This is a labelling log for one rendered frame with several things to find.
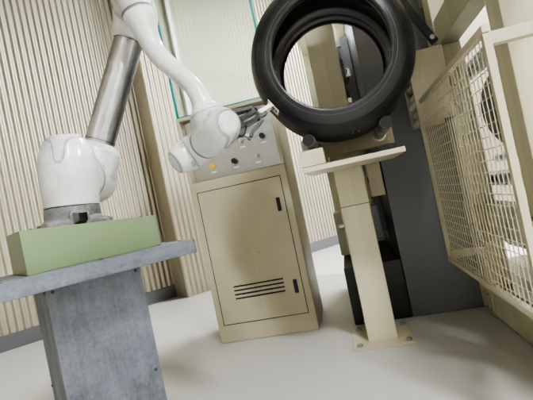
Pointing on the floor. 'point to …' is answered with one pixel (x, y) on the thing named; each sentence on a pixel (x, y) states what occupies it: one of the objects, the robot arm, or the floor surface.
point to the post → (353, 194)
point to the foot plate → (360, 342)
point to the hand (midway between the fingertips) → (264, 110)
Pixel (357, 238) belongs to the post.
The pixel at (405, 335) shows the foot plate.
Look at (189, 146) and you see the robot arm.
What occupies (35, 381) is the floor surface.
